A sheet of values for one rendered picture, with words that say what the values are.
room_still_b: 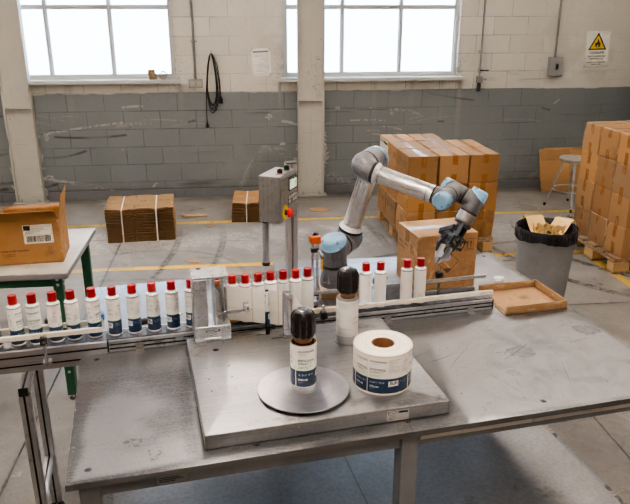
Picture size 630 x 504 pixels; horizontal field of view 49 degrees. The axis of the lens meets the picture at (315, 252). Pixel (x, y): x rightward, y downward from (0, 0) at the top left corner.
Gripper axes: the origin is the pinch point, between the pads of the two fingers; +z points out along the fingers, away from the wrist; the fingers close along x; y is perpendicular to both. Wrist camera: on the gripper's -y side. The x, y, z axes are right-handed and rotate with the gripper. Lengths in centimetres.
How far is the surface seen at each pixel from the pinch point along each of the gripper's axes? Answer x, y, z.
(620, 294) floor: 252, -163, -20
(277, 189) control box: -79, 2, 3
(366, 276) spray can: -27.1, 3.4, 18.9
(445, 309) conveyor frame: 12.7, 6.1, 16.8
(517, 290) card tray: 52, -10, -3
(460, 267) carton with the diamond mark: 22.6, -16.8, 0.1
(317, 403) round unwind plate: -54, 73, 50
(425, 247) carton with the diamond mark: 1.0, -16.3, -0.9
